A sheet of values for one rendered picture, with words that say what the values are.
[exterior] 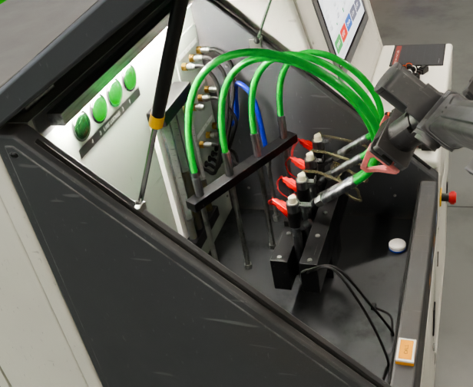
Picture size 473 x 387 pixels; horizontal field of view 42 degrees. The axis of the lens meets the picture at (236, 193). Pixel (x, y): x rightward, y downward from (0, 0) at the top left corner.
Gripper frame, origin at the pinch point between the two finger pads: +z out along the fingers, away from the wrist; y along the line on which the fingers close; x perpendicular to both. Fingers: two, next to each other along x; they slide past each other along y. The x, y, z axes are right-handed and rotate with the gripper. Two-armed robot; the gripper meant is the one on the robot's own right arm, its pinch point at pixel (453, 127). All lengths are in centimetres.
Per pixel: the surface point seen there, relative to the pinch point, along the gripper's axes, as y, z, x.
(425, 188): -11.7, 24.8, -14.0
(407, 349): -19.7, 14.6, 33.9
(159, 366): 7, 40, 56
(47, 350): 23, 57, 62
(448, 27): -17, 156, -341
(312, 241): 0.4, 32.8, 15.8
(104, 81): 49, 18, 38
